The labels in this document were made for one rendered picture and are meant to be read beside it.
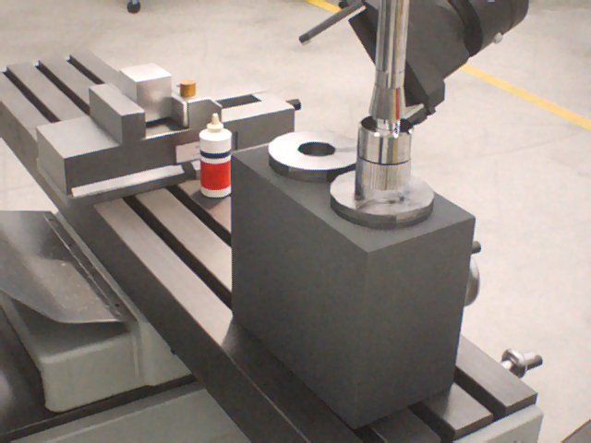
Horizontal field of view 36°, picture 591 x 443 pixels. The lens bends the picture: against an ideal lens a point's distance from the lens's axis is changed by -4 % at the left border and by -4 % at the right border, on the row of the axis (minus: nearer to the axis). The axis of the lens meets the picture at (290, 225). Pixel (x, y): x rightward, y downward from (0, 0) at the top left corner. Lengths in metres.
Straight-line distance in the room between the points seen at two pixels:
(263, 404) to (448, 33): 0.38
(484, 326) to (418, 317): 1.86
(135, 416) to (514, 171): 2.60
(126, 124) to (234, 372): 0.42
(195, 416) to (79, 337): 0.21
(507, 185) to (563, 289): 0.71
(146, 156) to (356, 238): 0.54
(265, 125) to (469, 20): 0.53
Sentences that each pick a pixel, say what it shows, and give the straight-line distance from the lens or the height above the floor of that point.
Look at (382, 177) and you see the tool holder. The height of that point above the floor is 1.15.
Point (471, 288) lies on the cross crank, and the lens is 1.64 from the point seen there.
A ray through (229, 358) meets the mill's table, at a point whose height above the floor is 0.92.
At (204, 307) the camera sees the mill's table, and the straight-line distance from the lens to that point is 1.01.
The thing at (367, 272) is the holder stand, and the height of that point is 1.09.
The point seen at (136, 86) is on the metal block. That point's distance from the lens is 1.25.
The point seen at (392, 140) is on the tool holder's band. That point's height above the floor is 1.18.
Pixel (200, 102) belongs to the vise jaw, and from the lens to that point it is 1.26.
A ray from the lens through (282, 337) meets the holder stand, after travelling 0.91.
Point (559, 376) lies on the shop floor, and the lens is 2.54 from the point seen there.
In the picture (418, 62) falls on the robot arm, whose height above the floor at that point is 1.22.
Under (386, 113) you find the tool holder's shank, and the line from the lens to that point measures 0.77.
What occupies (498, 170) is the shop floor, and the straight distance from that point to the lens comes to 3.61.
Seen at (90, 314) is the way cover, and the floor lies 0.86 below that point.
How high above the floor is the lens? 1.48
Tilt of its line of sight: 29 degrees down
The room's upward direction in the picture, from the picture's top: 1 degrees clockwise
